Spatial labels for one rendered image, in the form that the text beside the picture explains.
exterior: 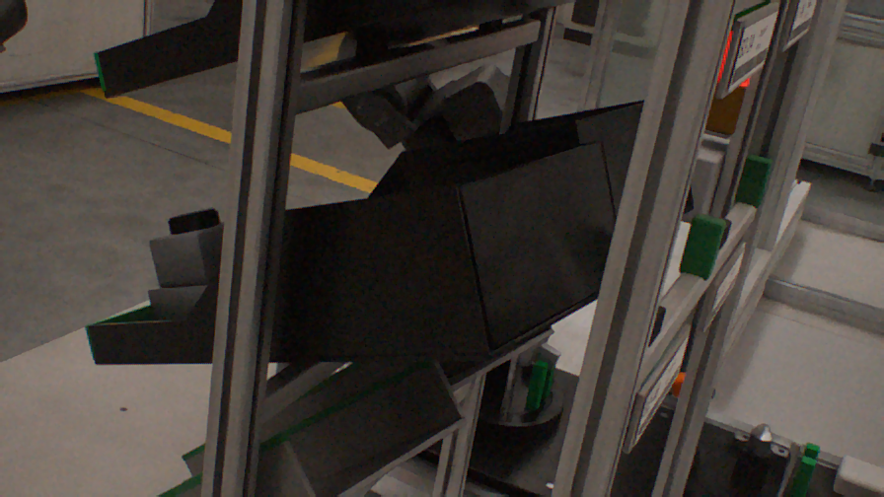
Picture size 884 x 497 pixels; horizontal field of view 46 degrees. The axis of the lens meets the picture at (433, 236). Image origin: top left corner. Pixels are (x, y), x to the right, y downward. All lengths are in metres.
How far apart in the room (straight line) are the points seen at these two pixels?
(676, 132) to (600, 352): 0.09
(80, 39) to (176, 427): 4.32
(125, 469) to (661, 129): 0.83
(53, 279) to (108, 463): 2.37
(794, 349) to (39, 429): 1.07
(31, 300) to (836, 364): 2.40
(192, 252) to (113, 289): 2.81
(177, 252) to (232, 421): 0.15
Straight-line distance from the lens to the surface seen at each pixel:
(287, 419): 0.75
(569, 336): 1.37
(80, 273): 3.51
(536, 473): 0.98
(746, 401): 1.46
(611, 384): 0.40
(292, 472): 0.53
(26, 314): 3.26
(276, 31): 0.43
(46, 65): 5.29
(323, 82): 0.47
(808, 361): 1.63
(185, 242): 0.61
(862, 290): 1.98
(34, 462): 1.13
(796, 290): 1.81
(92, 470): 1.11
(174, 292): 0.63
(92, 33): 5.44
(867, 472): 1.11
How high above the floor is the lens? 1.51
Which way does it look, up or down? 22 degrees down
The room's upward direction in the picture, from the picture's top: 9 degrees clockwise
